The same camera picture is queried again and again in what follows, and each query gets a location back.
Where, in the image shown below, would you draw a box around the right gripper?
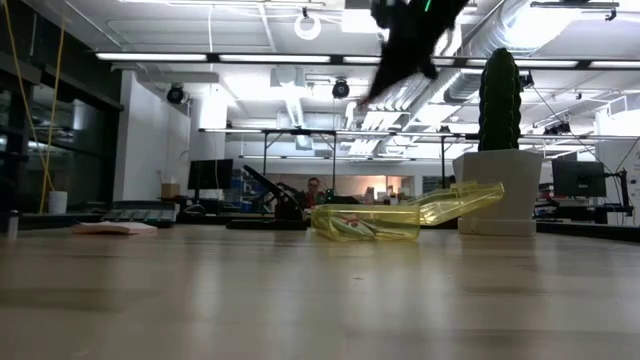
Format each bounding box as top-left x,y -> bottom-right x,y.
357,0 -> 471,108

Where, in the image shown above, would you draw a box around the yellow transparent pencil case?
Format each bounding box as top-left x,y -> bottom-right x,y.
310,180 -> 506,242

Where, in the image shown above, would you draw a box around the red-handled scissors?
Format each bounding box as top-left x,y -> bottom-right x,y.
327,214 -> 401,239

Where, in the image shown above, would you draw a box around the pink sticky note pad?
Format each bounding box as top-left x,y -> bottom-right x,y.
72,221 -> 159,236

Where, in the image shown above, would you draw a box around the green cactus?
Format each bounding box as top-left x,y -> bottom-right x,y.
478,47 -> 524,152

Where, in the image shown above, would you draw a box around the person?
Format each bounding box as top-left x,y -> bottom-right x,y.
299,177 -> 325,209

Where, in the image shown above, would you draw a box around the white plant pot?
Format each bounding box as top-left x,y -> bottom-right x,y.
452,148 -> 544,237

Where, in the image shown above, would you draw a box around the black computer monitor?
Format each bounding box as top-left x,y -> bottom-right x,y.
187,158 -> 235,191
551,159 -> 608,199

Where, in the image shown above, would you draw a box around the long ceiling light bar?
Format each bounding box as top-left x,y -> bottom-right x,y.
94,52 -> 640,70

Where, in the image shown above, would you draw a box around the dark keyboard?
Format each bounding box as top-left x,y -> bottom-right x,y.
102,201 -> 176,224

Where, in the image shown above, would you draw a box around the white cup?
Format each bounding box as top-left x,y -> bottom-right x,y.
48,190 -> 69,215

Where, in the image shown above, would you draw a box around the white ceiling ring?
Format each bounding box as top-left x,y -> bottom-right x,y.
293,12 -> 322,41

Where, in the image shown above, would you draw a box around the silver air duct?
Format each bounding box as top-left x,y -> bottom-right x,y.
443,0 -> 556,104

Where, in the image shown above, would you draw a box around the yellow extension cable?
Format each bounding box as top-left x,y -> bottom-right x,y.
1,0 -> 67,214

